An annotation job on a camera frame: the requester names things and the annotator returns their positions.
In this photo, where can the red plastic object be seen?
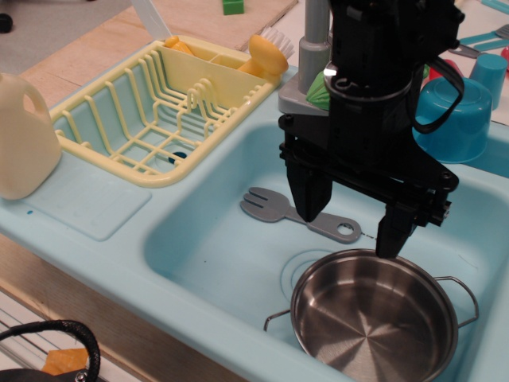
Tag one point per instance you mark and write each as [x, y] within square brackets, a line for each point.
[442, 68]

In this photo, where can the yellow plastic drying rack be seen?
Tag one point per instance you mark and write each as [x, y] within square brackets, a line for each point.
[152, 118]

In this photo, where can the cream plastic jug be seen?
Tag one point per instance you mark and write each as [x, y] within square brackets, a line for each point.
[30, 150]

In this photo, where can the light blue toy sink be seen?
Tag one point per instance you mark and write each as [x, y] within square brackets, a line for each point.
[187, 259]

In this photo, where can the green plastic toy piece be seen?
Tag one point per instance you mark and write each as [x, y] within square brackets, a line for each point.
[318, 95]

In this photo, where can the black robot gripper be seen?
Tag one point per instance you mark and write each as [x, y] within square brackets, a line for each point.
[365, 142]

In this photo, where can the white plastic utensil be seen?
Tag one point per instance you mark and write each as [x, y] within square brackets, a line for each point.
[151, 19]

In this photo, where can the orange object bottom left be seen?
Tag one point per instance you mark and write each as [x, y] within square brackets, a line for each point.
[65, 360]

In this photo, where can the grey plastic toy fork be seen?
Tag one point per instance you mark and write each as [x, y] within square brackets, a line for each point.
[270, 207]

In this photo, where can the yellow dish brush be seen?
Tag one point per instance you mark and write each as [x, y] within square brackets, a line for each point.
[270, 51]

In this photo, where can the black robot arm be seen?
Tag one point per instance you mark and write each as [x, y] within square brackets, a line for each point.
[373, 39]

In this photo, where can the stainless steel pot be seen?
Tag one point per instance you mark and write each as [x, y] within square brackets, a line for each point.
[373, 319]

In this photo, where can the green block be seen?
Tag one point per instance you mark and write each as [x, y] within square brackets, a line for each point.
[233, 7]

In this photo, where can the blue plastic cup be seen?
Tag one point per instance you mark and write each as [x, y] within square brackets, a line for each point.
[490, 71]

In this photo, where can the blue plastic bowl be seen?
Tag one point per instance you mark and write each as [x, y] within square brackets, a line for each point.
[464, 135]

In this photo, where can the grey toy faucet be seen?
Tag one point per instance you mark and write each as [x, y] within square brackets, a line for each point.
[313, 55]

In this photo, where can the yellow utensil in rack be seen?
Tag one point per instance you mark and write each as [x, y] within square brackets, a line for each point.
[175, 43]

